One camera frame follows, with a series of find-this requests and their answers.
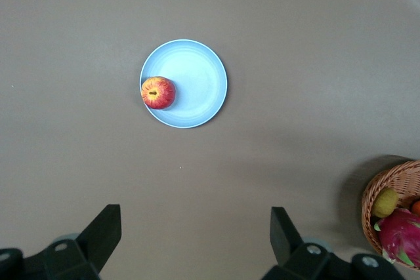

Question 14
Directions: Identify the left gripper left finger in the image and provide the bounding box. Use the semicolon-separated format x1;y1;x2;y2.
0;204;122;280

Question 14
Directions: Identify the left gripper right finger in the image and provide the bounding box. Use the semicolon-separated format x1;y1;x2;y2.
262;207;405;280

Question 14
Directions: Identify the red yellow apple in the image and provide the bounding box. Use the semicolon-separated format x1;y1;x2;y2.
140;76;177;110

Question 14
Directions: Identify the olive green kiwi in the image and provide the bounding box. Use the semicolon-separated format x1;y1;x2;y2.
371;187;400;218

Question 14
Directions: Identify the pink dragon fruit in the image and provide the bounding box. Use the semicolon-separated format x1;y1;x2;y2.
373;207;420;268

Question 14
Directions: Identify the brown wicker basket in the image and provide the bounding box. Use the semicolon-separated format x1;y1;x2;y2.
361;160;420;258

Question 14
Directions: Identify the light blue plate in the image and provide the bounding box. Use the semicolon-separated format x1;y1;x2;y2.
139;39;228;129

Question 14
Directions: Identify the brown table cloth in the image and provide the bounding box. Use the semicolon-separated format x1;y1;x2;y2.
0;0;420;280

